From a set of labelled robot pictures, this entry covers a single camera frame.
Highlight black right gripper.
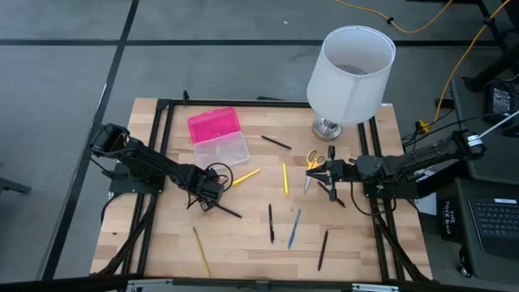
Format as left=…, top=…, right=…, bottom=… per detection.
left=306, top=144, right=358, bottom=203

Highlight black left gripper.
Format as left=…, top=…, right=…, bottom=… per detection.
left=198, top=178, right=226, bottom=213

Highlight yellow handled scissors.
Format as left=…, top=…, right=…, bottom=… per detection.
left=302, top=148, right=327, bottom=195

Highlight black pen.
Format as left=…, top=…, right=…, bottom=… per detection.
left=268, top=203, right=276, bottom=245
left=260, top=135, right=293, bottom=151
left=213, top=204, right=243, bottom=219

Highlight orange pencil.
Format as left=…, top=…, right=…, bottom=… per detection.
left=317, top=181, right=347, bottom=209

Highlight yellow pencil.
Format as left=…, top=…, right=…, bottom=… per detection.
left=191, top=225, right=212, bottom=278

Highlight blue pen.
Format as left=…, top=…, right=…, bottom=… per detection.
left=287, top=208, right=302, bottom=251

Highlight dark brown pen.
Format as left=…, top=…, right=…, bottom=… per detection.
left=317, top=230, right=329, bottom=273

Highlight clear supply box pink lid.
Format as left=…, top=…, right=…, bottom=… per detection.
left=186, top=106, right=251, bottom=170

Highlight black power supply with label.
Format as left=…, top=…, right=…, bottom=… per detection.
left=483, top=82, right=519, bottom=126

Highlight white shade silver table lamp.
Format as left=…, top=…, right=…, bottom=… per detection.
left=306, top=24, right=397, bottom=143

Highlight black tote bag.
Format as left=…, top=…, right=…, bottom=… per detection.
left=439, top=197, right=464, bottom=245

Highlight black caster wheel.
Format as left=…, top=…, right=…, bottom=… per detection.
left=457, top=243, right=474, bottom=279

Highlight dark gray side table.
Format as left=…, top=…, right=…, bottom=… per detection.
left=449, top=75, right=519, bottom=285

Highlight black laptop keyboard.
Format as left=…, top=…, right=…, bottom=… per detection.
left=468, top=196, right=519, bottom=261

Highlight black stand legs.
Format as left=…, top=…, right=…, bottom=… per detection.
left=461, top=0, right=519, bottom=93

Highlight dark chair base leg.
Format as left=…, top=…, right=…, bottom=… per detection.
left=0, top=161, right=32, bottom=196

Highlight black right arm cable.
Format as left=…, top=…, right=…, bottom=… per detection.
left=350, top=181, right=399, bottom=217

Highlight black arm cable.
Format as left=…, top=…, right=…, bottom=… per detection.
left=185, top=161, right=235, bottom=211
left=350, top=181, right=399, bottom=217

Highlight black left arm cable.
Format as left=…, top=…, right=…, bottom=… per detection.
left=185, top=161, right=235, bottom=211

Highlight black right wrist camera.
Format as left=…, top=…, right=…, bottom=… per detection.
left=355, top=155, right=385, bottom=181

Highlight silver aluminium bracket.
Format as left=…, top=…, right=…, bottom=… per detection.
left=126, top=277, right=174, bottom=292
left=351, top=282, right=401, bottom=292

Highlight yellow extension cable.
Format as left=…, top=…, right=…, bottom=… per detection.
left=334, top=0, right=454, bottom=35
left=433, top=0, right=513, bottom=122

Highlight white cable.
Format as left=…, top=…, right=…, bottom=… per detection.
left=478, top=109, right=519, bottom=140

